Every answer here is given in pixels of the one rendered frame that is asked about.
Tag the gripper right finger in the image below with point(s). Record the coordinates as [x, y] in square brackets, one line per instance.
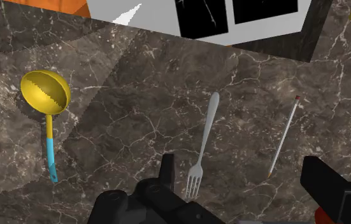
[333, 189]

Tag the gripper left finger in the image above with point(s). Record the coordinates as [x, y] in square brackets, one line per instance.
[150, 198]

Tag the white pencil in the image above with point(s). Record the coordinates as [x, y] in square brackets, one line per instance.
[283, 137]

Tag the silver fork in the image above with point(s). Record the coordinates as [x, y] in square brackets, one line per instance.
[206, 132]

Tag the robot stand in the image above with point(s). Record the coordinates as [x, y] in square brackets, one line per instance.
[316, 31]

